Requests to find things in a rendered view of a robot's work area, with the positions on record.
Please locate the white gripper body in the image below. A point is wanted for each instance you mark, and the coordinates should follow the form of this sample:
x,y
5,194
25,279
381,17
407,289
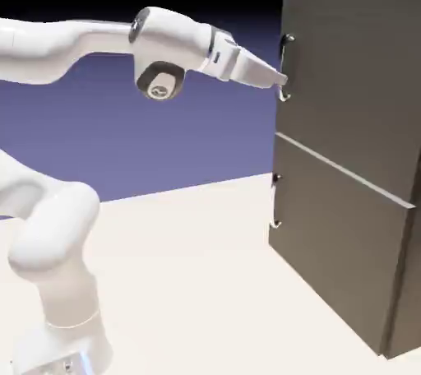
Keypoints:
x,y
253,69

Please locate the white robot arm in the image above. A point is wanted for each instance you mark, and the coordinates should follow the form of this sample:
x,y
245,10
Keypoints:
x,y
65,42

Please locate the large dark grey cabinet door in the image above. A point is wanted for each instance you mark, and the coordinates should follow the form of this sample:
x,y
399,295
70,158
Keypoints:
x,y
348,92

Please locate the dark grey cabinet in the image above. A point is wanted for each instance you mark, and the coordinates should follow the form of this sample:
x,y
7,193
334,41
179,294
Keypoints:
x,y
345,158

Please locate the small dark grey cabinet door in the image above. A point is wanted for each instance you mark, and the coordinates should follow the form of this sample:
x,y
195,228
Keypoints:
x,y
329,250

